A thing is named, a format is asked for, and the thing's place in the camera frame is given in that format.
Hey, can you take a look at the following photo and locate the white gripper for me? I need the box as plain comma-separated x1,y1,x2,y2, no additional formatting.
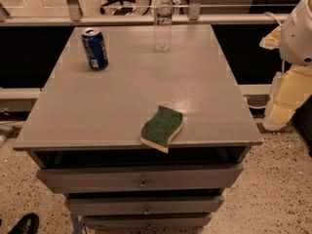
259,0,312,131

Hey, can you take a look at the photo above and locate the blue pepsi can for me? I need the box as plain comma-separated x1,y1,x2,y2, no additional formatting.
81,27,108,70

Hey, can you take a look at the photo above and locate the clear plastic water bottle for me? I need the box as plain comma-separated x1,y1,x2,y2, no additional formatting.
154,0,174,52

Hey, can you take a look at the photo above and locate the green yellow sponge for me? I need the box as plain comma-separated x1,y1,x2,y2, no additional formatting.
140,105,183,153

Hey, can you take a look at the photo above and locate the top grey drawer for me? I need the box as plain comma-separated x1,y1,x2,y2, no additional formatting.
37,164,243,194

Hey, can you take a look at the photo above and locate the grey drawer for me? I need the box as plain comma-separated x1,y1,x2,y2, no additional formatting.
84,214,212,229
37,164,243,194
65,196,224,215

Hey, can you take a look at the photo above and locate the black office chair base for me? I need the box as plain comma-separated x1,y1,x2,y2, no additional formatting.
99,0,136,16

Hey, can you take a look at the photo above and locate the bottom grey drawer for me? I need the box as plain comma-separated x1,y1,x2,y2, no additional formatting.
84,214,212,229

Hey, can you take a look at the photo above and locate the grey drawer cabinet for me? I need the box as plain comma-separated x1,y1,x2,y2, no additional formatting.
13,24,264,231

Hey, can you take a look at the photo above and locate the middle grey drawer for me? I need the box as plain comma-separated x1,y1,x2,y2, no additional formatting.
65,196,224,215

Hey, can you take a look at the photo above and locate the black leather shoe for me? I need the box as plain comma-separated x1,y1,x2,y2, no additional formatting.
7,213,40,234

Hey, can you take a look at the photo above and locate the metal railing frame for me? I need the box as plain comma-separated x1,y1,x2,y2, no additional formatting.
0,0,288,26

